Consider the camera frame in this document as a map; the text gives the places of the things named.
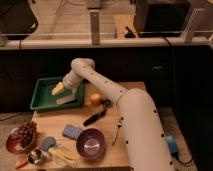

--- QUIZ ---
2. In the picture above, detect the clear glass cup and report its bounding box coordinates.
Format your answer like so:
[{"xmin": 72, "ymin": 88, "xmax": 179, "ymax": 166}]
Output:
[{"xmin": 52, "ymin": 149, "xmax": 75, "ymax": 167}]

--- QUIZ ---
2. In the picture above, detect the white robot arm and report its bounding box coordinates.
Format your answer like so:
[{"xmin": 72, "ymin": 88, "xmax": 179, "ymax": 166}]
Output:
[{"xmin": 51, "ymin": 58, "xmax": 175, "ymax": 171}]

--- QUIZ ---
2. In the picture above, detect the blue sponge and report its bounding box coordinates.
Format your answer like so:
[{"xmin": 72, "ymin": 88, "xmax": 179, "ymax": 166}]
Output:
[{"xmin": 62, "ymin": 125, "xmax": 82, "ymax": 139}]

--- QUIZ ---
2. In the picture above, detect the green plastic tray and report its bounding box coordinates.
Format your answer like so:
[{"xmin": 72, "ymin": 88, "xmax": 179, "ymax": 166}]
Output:
[{"xmin": 30, "ymin": 77, "xmax": 84, "ymax": 112}]

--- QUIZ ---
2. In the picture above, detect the grey whiteboard eraser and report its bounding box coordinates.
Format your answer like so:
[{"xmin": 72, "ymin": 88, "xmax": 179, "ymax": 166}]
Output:
[{"xmin": 56, "ymin": 95, "xmax": 76, "ymax": 105}]

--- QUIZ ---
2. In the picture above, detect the silver fork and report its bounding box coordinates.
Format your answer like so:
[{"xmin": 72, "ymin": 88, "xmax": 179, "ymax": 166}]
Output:
[{"xmin": 112, "ymin": 117, "xmax": 123, "ymax": 145}]

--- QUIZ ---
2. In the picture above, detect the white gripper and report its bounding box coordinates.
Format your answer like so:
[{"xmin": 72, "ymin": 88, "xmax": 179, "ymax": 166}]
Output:
[{"xmin": 51, "ymin": 71, "xmax": 82, "ymax": 96}]

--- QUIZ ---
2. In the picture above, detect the black handled tool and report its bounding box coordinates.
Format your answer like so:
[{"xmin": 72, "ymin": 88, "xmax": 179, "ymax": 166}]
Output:
[{"xmin": 83, "ymin": 100, "xmax": 112, "ymax": 126}]

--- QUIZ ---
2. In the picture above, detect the orange fruit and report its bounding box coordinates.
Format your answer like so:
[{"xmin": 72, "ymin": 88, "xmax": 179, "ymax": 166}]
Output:
[{"xmin": 90, "ymin": 93, "xmax": 102, "ymax": 106}]

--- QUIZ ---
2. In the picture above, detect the purple bowl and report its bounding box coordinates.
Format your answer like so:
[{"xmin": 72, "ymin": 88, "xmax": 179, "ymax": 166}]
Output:
[{"xmin": 76, "ymin": 128, "xmax": 106, "ymax": 160}]

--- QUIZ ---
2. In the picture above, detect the metal measuring cup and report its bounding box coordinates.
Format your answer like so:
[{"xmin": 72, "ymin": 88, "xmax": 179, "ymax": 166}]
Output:
[{"xmin": 15, "ymin": 149, "xmax": 45, "ymax": 169}]

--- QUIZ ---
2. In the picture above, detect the grey blue cloth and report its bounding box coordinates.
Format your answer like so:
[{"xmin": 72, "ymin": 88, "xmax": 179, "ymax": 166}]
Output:
[{"xmin": 40, "ymin": 137, "xmax": 57, "ymax": 152}]

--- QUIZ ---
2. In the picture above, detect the bunch of red grapes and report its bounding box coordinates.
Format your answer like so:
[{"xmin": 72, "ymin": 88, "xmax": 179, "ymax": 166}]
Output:
[{"xmin": 17, "ymin": 121, "xmax": 37, "ymax": 148}]

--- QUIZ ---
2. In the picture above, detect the red plate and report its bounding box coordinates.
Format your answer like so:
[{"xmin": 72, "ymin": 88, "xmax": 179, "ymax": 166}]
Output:
[{"xmin": 6, "ymin": 128, "xmax": 36, "ymax": 154}]

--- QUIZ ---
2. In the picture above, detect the blue tape roll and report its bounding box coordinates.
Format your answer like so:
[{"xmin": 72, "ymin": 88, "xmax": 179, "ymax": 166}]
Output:
[{"xmin": 167, "ymin": 135, "xmax": 179, "ymax": 154}]

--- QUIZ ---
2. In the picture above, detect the yellow banana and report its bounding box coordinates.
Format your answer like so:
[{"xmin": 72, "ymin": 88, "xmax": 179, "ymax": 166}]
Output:
[{"xmin": 48, "ymin": 147, "xmax": 77, "ymax": 164}]

